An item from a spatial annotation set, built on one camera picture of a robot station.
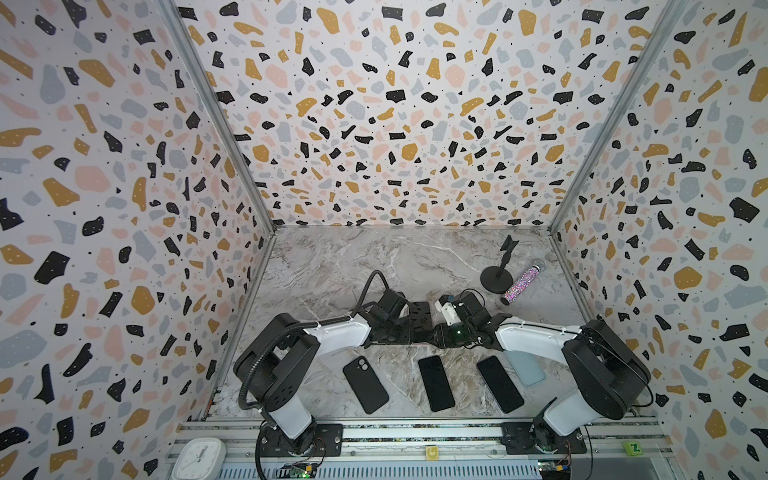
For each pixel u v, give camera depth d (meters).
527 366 0.87
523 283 1.03
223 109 0.87
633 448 0.72
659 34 0.75
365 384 0.84
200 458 0.69
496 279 1.06
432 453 0.72
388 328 0.73
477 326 0.71
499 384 0.84
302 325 0.50
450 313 0.83
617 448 0.76
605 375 0.45
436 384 0.84
